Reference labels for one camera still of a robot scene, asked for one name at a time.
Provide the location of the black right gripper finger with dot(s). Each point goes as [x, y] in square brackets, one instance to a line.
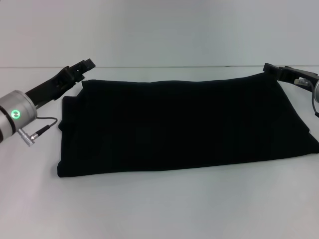
[272, 70]

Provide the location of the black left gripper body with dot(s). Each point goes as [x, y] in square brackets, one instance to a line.
[47, 85]

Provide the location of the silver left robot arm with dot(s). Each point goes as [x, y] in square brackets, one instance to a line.
[15, 112]

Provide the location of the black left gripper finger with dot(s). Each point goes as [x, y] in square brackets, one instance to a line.
[86, 64]
[69, 81]

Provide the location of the silver flange connector plug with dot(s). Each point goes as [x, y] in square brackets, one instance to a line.
[27, 138]

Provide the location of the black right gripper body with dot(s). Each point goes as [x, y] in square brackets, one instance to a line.
[296, 74]

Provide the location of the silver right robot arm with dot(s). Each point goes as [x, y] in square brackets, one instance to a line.
[316, 90]

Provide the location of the black shirt with FREE print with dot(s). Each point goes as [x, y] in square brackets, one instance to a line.
[174, 124]

